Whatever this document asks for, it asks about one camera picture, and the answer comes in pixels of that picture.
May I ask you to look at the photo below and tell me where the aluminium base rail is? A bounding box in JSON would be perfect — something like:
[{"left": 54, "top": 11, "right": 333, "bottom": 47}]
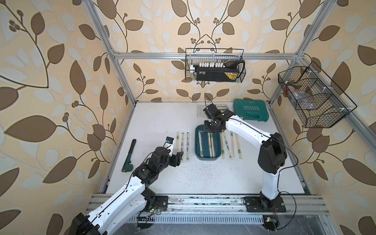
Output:
[{"left": 88, "top": 193, "right": 330, "bottom": 216}]

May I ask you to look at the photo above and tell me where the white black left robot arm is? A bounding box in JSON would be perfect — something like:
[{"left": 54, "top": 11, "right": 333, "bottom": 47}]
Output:
[{"left": 68, "top": 147, "right": 184, "bottom": 235}]

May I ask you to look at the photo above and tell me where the plastic bag in basket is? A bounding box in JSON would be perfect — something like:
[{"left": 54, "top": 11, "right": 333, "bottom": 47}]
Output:
[{"left": 287, "top": 85, "right": 316, "bottom": 110}]

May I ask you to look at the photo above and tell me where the aluminium frame post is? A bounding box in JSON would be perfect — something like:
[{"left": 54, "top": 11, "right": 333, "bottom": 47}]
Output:
[
  {"left": 268, "top": 0, "right": 338, "bottom": 106},
  {"left": 83, "top": 0, "right": 137, "bottom": 107}
]

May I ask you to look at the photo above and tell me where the aluminium frame post left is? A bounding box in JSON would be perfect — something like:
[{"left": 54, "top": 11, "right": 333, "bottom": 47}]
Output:
[{"left": 83, "top": 0, "right": 137, "bottom": 107}]

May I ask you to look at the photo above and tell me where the green plastic tool case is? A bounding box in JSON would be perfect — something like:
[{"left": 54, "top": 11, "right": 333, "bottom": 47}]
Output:
[{"left": 233, "top": 99, "right": 269, "bottom": 122}]

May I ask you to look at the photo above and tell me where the black wire basket right wall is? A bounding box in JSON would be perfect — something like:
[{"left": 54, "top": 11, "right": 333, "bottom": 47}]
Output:
[{"left": 278, "top": 61, "right": 357, "bottom": 128}]

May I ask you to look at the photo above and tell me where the black wire basket wall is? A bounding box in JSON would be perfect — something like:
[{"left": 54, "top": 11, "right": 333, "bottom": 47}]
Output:
[
  {"left": 278, "top": 61, "right": 357, "bottom": 128},
  {"left": 185, "top": 48, "right": 246, "bottom": 83}
]

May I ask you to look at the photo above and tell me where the green pipe wrench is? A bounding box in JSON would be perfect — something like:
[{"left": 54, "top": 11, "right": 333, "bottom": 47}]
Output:
[{"left": 121, "top": 139, "right": 137, "bottom": 172}]

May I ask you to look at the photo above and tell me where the black yellow box in basket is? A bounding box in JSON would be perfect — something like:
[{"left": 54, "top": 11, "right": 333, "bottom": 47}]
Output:
[{"left": 190, "top": 60, "right": 246, "bottom": 82}]

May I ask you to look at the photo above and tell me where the chopstick pair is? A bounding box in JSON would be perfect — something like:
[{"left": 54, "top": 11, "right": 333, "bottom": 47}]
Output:
[
  {"left": 222, "top": 132, "right": 232, "bottom": 159},
  {"left": 180, "top": 131, "right": 185, "bottom": 155},
  {"left": 230, "top": 131, "right": 236, "bottom": 158},
  {"left": 210, "top": 133, "right": 215, "bottom": 158},
  {"left": 175, "top": 131, "right": 180, "bottom": 153},
  {"left": 220, "top": 133, "right": 225, "bottom": 159},
  {"left": 207, "top": 133, "right": 212, "bottom": 158},
  {"left": 186, "top": 131, "right": 190, "bottom": 161},
  {"left": 235, "top": 134, "right": 242, "bottom": 159},
  {"left": 198, "top": 131, "right": 203, "bottom": 158}
]

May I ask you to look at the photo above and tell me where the grey white work glove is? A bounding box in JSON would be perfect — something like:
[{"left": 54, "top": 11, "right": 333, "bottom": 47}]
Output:
[{"left": 196, "top": 104, "right": 229, "bottom": 118}]

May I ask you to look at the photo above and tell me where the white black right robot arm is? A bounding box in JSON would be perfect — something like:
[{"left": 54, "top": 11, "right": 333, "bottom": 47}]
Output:
[{"left": 203, "top": 104, "right": 287, "bottom": 212}]

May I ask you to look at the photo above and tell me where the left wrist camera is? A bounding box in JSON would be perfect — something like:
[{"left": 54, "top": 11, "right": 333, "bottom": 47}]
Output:
[{"left": 163, "top": 137, "right": 174, "bottom": 157}]

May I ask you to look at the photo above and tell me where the black wire basket back wall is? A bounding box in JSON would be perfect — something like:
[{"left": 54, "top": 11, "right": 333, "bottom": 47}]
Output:
[{"left": 185, "top": 48, "right": 246, "bottom": 83}]

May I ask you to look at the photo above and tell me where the teal plastic storage box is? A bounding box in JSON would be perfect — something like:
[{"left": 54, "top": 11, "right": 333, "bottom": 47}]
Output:
[{"left": 195, "top": 125, "right": 222, "bottom": 161}]

